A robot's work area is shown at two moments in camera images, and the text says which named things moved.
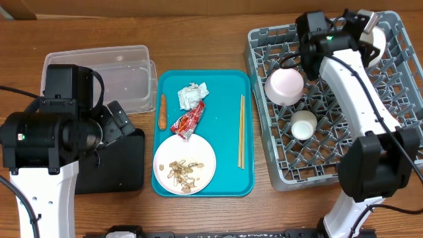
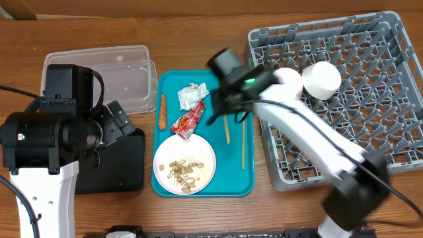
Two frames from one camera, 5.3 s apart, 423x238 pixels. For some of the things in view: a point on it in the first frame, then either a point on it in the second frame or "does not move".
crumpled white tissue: (190, 97) does not move
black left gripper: (114, 131) does not move
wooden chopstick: (239, 160) to (227, 129)
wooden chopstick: (243, 129) does not move
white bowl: (377, 37) to (321, 80)
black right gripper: (365, 47) to (223, 106)
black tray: (118, 166) does not move
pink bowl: (284, 86) does not move
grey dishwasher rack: (304, 128) does not move
